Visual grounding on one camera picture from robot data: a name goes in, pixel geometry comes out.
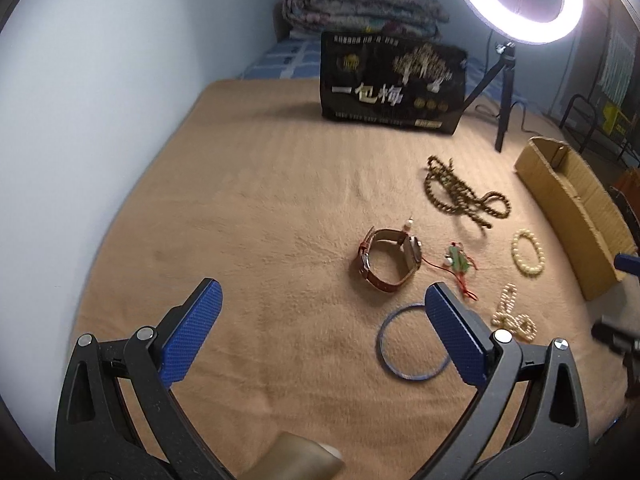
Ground green jade pendant red cord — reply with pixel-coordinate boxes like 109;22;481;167
422;242;480;302

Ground blue thin bangle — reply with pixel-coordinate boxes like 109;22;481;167
375;302;452;382

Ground operator left hand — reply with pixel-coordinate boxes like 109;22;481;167
239;432;345;480

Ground brown cardboard box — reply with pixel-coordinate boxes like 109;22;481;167
514;136;636;300

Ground black metal rack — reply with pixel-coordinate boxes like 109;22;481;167
559;93;639;168

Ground tan fleece blanket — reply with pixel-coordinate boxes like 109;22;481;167
75;79;639;479

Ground black tripod stand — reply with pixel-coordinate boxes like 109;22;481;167
462;41;518;154

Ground black snack bag gold print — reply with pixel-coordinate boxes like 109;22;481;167
320;32;468;134

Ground folded floral quilt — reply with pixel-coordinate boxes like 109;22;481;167
281;0;449;39

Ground cream bead bracelet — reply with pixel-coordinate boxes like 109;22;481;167
510;227;547;276

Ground long brown bead necklace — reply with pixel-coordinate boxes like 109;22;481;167
424;155;512;231

